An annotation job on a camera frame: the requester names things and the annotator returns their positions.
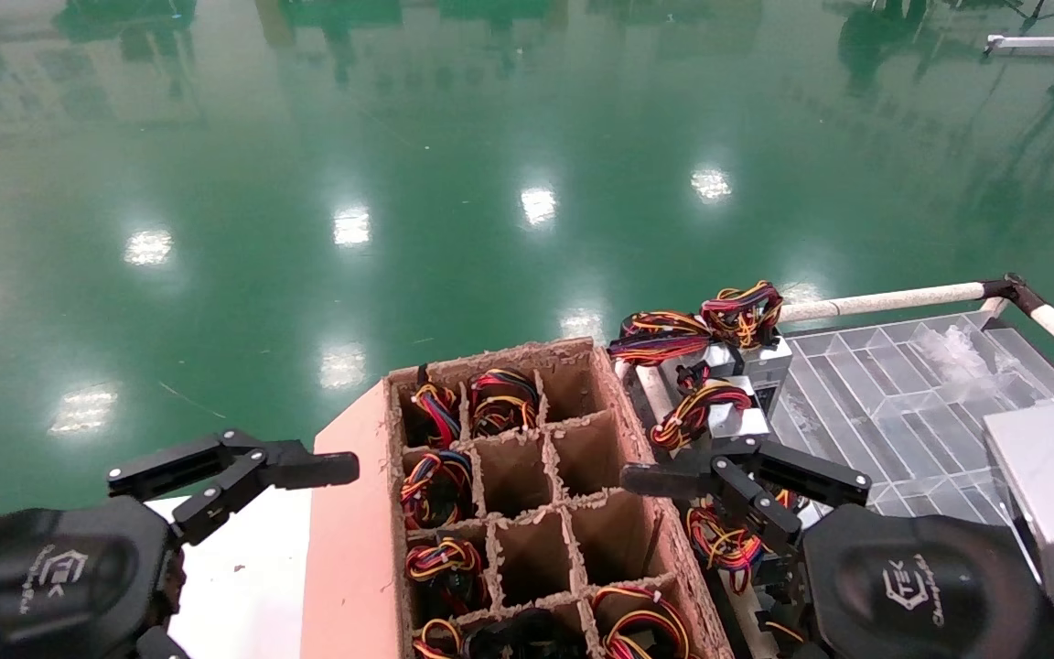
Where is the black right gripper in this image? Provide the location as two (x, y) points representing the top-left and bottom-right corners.
(620, 439), (1054, 659)

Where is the wire bundle in top-left cell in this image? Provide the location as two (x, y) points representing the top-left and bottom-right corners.
(411, 364), (464, 449)

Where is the wire bundle in second-left cell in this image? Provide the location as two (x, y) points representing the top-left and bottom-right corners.
(399, 448), (476, 531)

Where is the clear plastic divider tray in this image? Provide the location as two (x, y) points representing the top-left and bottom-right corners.
(769, 311), (1054, 550)

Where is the wire bundle in bottom-right cell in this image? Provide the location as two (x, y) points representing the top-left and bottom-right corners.
(593, 586), (694, 659)

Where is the brown cardboard divider box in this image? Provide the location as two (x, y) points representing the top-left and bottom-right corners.
(383, 337), (737, 659)

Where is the white metal floor frame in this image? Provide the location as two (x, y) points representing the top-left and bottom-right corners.
(987, 27), (1054, 61)

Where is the black pipe joint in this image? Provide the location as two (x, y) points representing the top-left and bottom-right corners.
(980, 273), (1051, 317)

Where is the wire bundle in third-left cell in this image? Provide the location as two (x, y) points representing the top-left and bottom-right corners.
(403, 536), (491, 616)

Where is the pink cardboard flap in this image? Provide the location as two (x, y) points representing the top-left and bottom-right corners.
(300, 380), (400, 659)

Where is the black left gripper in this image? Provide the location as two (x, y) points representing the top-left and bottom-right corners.
(0, 428), (264, 659)

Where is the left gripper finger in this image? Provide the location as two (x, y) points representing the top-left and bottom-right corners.
(170, 439), (361, 547)

